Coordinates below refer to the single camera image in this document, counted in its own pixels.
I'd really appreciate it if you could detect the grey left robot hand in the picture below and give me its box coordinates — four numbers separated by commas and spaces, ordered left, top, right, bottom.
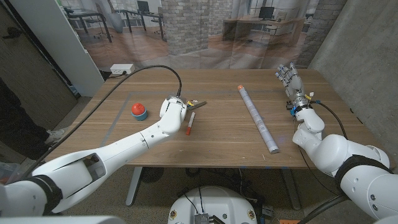
167, 94, 187, 103

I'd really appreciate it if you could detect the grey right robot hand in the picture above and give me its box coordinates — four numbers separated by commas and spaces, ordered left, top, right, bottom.
275, 62, 308, 108

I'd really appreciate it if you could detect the red handled knife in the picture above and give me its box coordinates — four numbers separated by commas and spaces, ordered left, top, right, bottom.
186, 100, 208, 111

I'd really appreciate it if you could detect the white marker with orange cap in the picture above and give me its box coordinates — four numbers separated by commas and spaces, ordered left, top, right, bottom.
185, 111, 197, 136

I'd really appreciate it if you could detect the red and teal ball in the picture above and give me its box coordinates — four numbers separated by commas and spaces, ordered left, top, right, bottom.
131, 102, 149, 121

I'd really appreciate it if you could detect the plastic wrap roll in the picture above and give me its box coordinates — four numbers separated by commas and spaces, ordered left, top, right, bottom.
237, 84, 280, 154

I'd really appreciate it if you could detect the white power strip box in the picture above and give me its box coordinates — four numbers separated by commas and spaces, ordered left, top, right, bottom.
109, 63, 136, 75

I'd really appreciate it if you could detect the printed office backdrop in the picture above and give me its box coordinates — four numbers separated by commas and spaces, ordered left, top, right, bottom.
58, 0, 348, 70

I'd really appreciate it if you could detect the grey table leg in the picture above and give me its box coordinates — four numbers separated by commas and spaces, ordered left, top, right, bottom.
125, 167, 143, 207
281, 167, 302, 211

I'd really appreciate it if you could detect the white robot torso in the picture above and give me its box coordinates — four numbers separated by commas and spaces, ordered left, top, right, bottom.
167, 185, 258, 224

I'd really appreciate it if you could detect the white partition panel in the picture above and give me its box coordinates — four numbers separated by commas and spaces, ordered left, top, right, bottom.
9, 0, 105, 97

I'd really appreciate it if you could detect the person in dark clothes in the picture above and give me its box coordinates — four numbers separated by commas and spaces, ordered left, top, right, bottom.
0, 77, 65, 161

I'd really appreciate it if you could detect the clear plastic bin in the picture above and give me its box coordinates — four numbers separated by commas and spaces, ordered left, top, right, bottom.
0, 161, 22, 186

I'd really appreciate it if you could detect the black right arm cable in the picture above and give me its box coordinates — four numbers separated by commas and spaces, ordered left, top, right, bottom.
310, 101, 349, 139

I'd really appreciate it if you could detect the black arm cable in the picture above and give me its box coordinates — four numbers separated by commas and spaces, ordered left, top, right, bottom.
310, 101, 349, 139
18, 64, 183, 181

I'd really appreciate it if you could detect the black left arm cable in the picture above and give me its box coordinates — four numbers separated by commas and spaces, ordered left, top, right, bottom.
18, 64, 183, 181

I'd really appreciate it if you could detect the black door handle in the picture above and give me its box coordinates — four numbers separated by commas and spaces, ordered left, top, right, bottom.
2, 26, 22, 40

